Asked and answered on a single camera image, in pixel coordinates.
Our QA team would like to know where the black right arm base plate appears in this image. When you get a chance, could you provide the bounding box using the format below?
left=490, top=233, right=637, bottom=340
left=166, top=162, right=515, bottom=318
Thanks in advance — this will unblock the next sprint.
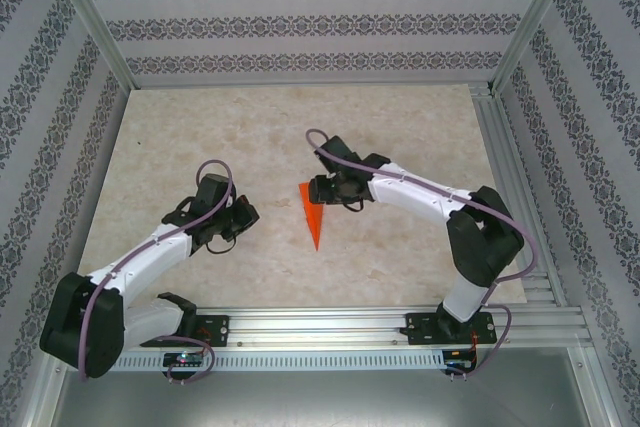
left=405, top=311, right=499, bottom=347

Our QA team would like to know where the orange paper sheet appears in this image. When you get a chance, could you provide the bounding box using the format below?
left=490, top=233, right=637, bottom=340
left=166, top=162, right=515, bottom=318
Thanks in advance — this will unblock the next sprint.
left=298, top=182, right=327, bottom=252

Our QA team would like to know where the aluminium side rail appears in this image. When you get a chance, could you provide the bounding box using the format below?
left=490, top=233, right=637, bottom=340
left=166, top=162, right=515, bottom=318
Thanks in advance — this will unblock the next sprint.
left=469, top=84, right=569, bottom=308

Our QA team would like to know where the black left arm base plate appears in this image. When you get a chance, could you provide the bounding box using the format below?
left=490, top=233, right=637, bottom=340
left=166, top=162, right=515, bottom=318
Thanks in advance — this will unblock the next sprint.
left=141, top=314, right=231, bottom=348

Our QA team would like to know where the long aluminium mounting rail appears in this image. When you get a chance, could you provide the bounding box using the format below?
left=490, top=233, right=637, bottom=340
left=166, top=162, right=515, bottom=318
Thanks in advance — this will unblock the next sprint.
left=47, top=305, right=586, bottom=348

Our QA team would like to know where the slotted grey cable duct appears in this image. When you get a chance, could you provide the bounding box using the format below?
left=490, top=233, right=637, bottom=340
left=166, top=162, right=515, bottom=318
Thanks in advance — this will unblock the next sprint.
left=67, top=350, right=446, bottom=371

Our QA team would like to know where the aluminium frame post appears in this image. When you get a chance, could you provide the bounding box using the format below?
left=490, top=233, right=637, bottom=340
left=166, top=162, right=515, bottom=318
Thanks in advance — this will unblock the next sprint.
left=492, top=0, right=584, bottom=93
left=39, top=0, right=136, bottom=91

